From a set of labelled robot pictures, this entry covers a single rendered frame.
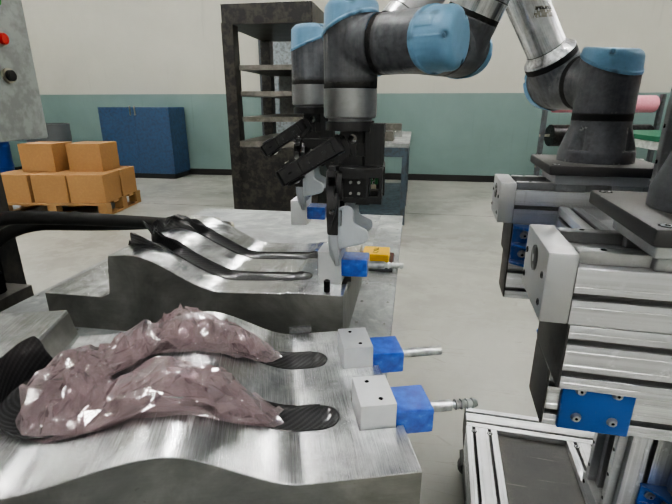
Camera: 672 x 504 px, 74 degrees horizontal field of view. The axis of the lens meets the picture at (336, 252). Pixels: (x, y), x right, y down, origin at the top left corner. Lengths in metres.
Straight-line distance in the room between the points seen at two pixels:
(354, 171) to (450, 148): 6.63
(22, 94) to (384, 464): 1.23
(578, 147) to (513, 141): 6.28
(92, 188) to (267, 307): 4.80
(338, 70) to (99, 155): 5.04
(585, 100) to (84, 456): 1.03
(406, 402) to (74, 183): 5.19
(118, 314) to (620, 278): 0.72
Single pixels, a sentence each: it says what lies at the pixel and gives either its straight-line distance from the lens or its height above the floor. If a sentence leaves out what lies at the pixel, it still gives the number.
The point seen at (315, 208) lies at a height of 0.94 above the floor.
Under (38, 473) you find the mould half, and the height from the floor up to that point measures 0.88.
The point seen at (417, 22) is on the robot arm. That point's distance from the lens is 0.59.
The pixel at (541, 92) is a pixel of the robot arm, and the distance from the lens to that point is 1.21.
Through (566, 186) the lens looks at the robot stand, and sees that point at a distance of 1.08.
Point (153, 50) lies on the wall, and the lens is 8.38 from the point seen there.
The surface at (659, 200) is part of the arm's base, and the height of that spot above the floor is 1.05.
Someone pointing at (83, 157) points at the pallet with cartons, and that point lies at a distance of 5.68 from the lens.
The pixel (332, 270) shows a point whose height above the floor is 0.91.
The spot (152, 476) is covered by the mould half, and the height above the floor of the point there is 0.88.
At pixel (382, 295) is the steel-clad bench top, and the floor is 0.80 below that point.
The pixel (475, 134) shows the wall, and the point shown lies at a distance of 7.28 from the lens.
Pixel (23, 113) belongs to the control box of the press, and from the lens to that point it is 1.40.
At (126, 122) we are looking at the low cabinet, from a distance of 8.02.
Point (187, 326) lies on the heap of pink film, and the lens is 0.54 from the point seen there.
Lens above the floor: 1.16
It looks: 18 degrees down
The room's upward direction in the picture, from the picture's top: straight up
